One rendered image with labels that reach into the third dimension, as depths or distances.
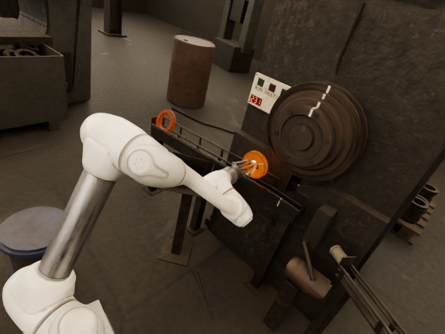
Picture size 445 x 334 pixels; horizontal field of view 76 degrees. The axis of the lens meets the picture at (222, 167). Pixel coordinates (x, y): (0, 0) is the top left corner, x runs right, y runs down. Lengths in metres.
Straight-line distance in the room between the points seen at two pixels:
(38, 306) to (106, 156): 0.52
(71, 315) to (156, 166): 0.53
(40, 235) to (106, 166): 0.84
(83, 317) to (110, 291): 0.87
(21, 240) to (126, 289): 0.64
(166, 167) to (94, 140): 0.23
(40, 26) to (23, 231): 2.46
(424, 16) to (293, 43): 0.55
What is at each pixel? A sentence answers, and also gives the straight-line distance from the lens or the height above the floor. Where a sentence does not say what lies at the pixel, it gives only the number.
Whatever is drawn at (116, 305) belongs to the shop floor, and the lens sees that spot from 1.86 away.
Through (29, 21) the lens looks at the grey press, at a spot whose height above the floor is 0.84.
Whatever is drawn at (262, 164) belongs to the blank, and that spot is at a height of 0.87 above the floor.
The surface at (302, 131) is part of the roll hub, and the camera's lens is 1.31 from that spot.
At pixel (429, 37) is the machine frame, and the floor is 1.61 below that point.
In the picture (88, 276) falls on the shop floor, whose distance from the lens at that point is 1.98.
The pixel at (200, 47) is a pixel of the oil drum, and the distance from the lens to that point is 4.02.
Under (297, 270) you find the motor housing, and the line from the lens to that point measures 1.56.
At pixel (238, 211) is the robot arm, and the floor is 0.82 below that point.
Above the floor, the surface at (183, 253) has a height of 0.01.
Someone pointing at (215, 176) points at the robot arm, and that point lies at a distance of 1.29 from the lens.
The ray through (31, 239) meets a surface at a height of 0.43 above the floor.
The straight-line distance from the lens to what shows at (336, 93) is 1.34.
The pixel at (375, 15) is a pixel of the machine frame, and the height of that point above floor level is 1.64.
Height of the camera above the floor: 1.60
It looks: 32 degrees down
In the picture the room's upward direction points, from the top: 15 degrees clockwise
